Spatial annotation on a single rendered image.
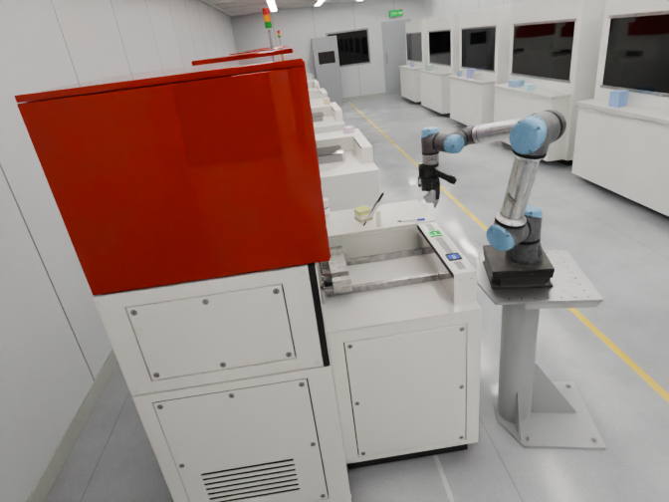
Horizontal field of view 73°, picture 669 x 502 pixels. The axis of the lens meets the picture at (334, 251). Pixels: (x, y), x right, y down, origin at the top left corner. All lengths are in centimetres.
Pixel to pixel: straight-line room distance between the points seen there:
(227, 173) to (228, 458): 111
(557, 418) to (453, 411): 65
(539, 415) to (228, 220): 189
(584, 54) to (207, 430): 580
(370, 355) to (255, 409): 50
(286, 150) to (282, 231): 24
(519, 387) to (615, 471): 50
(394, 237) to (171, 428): 132
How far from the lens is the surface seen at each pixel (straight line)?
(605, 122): 560
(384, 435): 221
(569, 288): 210
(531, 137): 170
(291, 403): 175
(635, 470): 257
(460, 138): 197
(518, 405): 247
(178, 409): 179
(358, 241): 230
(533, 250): 205
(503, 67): 845
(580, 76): 650
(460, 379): 209
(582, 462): 252
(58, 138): 144
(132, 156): 138
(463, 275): 187
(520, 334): 224
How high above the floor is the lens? 186
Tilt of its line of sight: 25 degrees down
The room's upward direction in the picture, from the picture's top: 7 degrees counter-clockwise
